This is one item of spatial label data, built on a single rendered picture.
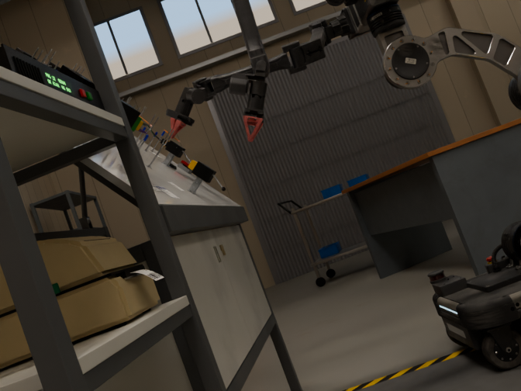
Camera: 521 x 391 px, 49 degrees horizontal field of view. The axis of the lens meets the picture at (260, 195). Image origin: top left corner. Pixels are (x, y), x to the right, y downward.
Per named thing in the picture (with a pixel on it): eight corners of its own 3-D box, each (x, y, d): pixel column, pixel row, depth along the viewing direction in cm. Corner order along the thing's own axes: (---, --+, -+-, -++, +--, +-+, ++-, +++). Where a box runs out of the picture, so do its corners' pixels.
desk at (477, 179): (451, 247, 526) (417, 162, 532) (579, 233, 374) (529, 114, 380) (375, 280, 506) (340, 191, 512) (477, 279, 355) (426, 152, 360)
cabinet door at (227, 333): (253, 344, 185) (212, 229, 188) (221, 399, 131) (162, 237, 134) (248, 346, 186) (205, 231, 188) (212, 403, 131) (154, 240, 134)
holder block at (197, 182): (212, 207, 185) (229, 181, 184) (181, 186, 186) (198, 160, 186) (215, 207, 190) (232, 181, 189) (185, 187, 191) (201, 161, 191)
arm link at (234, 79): (267, 60, 195) (267, 67, 204) (233, 55, 195) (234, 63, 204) (261, 95, 194) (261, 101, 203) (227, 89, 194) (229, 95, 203)
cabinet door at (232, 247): (273, 313, 240) (240, 223, 243) (256, 343, 186) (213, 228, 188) (267, 314, 240) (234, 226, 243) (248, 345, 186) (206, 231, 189)
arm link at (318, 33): (328, 62, 218) (321, 36, 214) (294, 72, 221) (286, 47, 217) (332, 39, 257) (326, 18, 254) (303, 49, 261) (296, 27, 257)
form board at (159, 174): (153, 210, 130) (156, 203, 130) (-182, -16, 142) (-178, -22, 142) (238, 209, 247) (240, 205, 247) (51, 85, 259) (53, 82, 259)
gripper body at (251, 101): (243, 112, 193) (246, 91, 194) (245, 119, 204) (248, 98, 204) (263, 115, 193) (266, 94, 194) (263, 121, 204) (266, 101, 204)
